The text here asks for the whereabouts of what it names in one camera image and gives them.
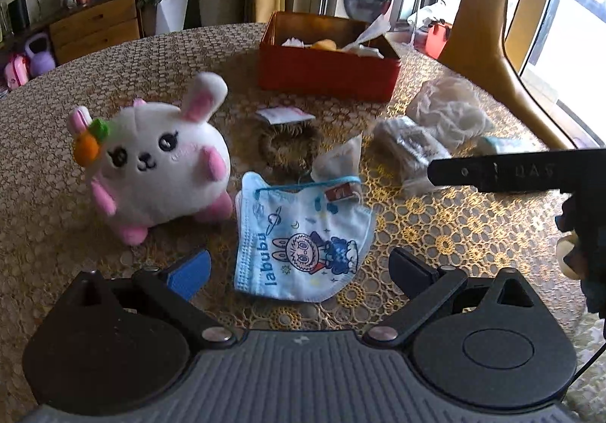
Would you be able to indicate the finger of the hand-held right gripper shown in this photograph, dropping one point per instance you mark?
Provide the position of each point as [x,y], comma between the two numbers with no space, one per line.
[454,173]

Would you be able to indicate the yellow duck soft toy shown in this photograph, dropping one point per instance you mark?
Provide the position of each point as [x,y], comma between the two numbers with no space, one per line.
[325,44]

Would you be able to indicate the clear plastic packet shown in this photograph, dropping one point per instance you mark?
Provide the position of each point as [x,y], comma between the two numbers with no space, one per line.
[412,153]

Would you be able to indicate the red tin box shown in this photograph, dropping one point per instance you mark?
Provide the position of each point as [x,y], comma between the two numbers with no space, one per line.
[326,67]

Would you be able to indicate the tissue pack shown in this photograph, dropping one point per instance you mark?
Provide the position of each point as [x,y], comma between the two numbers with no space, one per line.
[504,146]

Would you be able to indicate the brown hair scrunchie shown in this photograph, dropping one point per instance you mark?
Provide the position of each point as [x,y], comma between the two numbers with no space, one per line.
[289,148]

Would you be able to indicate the blue printed face mask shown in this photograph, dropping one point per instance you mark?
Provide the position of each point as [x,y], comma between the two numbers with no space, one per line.
[303,243]

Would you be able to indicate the white planter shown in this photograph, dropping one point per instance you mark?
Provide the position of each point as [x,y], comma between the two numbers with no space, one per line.
[168,13]

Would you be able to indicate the wooden cabinet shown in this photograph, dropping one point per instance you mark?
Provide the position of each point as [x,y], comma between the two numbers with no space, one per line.
[90,29]

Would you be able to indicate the yellow giraffe statue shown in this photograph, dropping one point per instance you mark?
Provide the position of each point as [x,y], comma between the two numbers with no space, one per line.
[478,25]

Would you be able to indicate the person's right hand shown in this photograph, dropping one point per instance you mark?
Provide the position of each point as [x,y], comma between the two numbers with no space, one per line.
[570,257]

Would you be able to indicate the black speaker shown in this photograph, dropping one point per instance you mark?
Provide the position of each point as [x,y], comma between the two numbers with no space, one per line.
[19,14]

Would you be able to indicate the purple kettlebell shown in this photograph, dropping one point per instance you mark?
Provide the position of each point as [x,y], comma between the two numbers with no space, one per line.
[38,56]

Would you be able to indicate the white cloth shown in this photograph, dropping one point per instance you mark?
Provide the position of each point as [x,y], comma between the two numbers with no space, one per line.
[367,41]

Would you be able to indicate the white bunny plush toy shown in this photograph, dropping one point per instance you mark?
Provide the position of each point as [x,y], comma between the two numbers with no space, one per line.
[161,162]

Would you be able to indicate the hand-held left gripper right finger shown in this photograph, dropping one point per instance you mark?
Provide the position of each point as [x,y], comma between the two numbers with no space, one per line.
[412,272]

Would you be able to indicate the red bucket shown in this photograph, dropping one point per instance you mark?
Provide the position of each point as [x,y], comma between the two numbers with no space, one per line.
[438,40]

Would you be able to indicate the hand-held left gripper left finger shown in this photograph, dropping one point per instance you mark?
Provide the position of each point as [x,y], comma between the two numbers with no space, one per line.
[194,272]

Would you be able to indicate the pink toy case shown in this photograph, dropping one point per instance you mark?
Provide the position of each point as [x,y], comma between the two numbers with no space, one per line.
[16,72]

